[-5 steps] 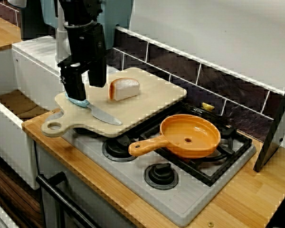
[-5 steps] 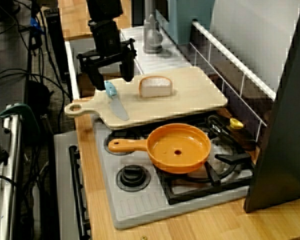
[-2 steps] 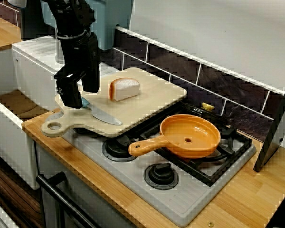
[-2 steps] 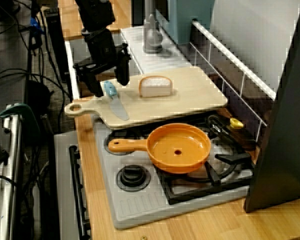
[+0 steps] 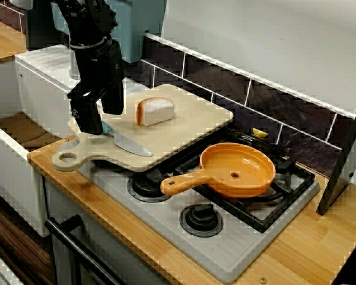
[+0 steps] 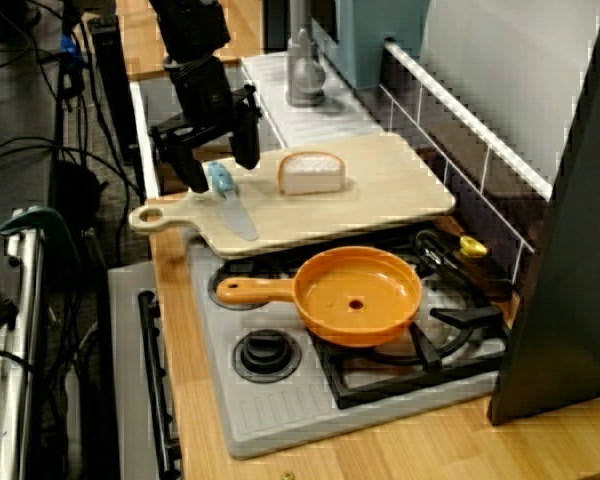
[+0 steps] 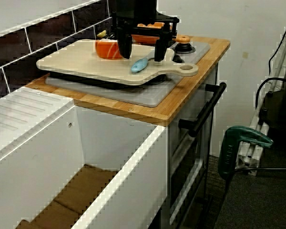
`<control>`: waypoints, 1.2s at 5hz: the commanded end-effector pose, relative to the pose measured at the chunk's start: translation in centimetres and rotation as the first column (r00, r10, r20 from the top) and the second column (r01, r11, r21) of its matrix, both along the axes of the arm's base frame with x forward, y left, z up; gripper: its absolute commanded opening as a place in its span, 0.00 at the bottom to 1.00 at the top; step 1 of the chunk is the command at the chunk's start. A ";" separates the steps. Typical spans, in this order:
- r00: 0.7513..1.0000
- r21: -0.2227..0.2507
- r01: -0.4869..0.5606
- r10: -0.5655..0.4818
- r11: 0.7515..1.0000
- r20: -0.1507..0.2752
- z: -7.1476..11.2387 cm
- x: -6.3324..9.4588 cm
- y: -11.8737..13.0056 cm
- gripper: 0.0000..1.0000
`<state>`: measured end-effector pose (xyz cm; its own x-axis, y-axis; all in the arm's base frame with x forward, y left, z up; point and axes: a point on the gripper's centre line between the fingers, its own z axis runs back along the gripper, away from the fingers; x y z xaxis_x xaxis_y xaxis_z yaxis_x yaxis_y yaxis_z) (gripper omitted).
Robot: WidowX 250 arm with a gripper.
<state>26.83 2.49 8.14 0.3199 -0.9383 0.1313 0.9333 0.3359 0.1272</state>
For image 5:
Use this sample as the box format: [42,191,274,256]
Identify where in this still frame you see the grey toy stove top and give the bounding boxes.
[77,142,321,284]

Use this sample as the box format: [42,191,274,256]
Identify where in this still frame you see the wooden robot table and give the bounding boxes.
[0,14,27,65]

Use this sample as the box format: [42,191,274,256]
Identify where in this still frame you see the grey toy faucet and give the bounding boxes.
[68,49,81,80]

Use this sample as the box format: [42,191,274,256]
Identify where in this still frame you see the orange toy frying pan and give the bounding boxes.
[160,142,276,199]

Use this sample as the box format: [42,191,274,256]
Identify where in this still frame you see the black oven door handle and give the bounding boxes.
[44,215,122,285]

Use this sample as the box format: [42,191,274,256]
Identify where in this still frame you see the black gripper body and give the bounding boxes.
[66,37,119,102]

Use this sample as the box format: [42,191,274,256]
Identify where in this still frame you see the bread slice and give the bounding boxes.
[135,97,175,126]

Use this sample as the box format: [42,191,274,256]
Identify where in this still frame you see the wooden countertop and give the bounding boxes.
[27,133,356,285]

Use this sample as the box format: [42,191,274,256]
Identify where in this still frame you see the black stove knob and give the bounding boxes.
[179,203,225,238]
[127,170,177,204]

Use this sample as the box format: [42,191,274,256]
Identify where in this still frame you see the black burner grate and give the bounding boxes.
[163,130,317,234]

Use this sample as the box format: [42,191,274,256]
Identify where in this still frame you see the white toy sink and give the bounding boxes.
[0,44,151,238]

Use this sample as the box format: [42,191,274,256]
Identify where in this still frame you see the blue-handled toy knife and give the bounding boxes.
[102,123,153,157]

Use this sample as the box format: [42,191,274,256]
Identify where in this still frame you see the white toy oven front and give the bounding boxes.
[43,178,167,285]

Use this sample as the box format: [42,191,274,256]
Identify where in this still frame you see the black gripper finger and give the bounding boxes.
[101,80,125,116]
[69,99,104,136]

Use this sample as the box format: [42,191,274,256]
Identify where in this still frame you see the wooden cutting board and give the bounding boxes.
[50,84,235,172]

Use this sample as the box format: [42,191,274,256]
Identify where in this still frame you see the black slanted panel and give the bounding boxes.
[316,88,356,216]

